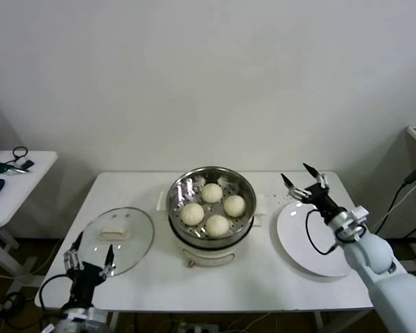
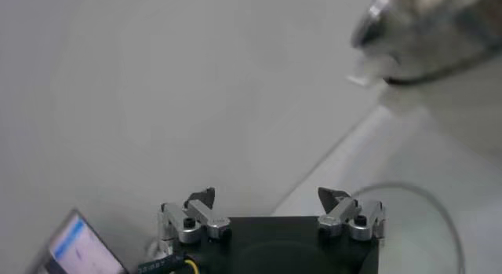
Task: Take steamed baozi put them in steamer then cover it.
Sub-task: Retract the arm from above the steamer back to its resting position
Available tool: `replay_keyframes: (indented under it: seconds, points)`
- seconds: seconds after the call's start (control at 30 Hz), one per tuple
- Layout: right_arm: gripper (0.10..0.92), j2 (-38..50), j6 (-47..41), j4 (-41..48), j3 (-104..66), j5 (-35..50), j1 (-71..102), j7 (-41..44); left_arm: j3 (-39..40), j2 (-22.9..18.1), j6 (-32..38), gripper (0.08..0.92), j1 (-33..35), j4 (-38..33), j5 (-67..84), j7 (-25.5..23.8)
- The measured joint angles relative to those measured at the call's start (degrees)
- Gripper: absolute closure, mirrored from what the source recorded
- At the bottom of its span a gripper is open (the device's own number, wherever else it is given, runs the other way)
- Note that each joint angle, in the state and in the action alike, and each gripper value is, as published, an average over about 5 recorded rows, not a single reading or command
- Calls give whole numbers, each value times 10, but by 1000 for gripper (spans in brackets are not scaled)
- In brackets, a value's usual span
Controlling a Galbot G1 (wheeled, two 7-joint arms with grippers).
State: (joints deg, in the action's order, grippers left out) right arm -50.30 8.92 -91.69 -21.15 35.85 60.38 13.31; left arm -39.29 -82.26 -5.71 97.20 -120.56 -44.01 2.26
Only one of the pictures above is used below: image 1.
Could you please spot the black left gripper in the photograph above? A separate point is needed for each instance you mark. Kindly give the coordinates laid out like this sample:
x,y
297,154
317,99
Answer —
x,y
85,277

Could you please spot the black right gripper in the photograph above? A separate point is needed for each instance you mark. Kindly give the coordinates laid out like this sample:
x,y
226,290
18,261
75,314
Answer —
x,y
320,197

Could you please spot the white steamed baozi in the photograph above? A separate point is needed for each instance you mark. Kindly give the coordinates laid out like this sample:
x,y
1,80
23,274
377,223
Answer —
x,y
212,192
217,225
234,205
193,214

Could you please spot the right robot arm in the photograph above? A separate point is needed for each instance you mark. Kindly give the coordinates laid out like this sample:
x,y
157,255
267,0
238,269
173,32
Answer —
x,y
374,253

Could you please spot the stainless steel steamer basket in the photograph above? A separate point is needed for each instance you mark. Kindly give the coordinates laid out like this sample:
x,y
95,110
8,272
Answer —
x,y
180,187

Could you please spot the white round plate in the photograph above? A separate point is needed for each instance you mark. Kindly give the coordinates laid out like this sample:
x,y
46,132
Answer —
x,y
291,236

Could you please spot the white side table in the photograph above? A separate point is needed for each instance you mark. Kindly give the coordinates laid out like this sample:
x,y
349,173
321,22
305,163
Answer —
x,y
27,187

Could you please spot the small black device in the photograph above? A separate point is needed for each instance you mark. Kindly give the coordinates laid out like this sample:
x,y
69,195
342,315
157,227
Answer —
x,y
27,164

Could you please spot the white electric cooker base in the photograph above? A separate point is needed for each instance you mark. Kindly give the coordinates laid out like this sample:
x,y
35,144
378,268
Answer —
x,y
208,255

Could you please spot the power strip under table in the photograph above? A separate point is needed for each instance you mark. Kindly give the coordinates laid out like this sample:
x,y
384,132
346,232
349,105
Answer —
x,y
201,327

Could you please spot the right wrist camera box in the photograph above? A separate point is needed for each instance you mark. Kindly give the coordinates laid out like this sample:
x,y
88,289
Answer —
x,y
360,212

